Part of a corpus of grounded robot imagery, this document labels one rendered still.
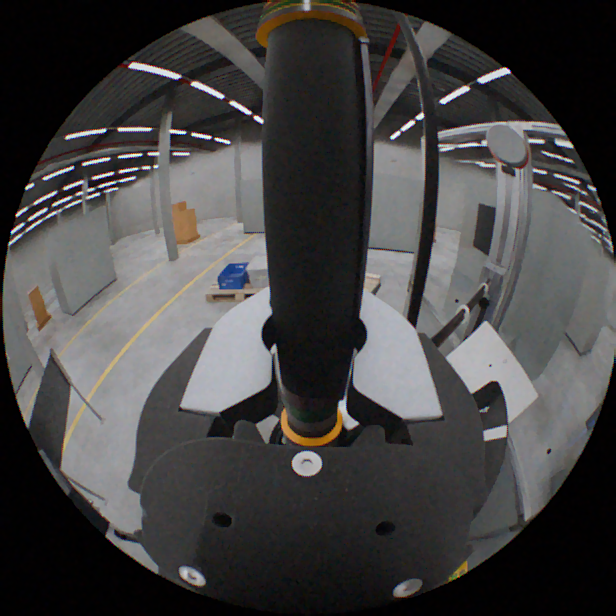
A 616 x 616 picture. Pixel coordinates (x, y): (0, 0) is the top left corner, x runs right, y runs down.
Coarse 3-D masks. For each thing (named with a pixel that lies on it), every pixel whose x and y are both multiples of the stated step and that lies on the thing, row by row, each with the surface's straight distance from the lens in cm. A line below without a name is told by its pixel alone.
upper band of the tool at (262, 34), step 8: (288, 0) 11; (280, 8) 10; (280, 16) 10; (288, 16) 10; (296, 16) 10; (304, 16) 10; (312, 16) 10; (320, 16) 10; (328, 16) 10; (336, 16) 10; (344, 16) 10; (264, 24) 10; (272, 24) 10; (280, 24) 10; (344, 24) 10; (352, 24) 10; (264, 32) 10; (360, 32) 10; (264, 40) 11
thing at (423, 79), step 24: (408, 24) 22; (432, 96) 16; (432, 120) 15; (432, 144) 15; (432, 168) 14; (432, 192) 14; (432, 216) 14; (432, 240) 15; (480, 288) 51; (408, 312) 17; (456, 312) 39
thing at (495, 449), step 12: (492, 384) 36; (480, 396) 35; (492, 396) 34; (504, 396) 33; (504, 408) 31; (492, 420) 30; (504, 420) 29; (492, 444) 27; (504, 444) 27; (492, 456) 26; (492, 468) 26; (492, 480) 25
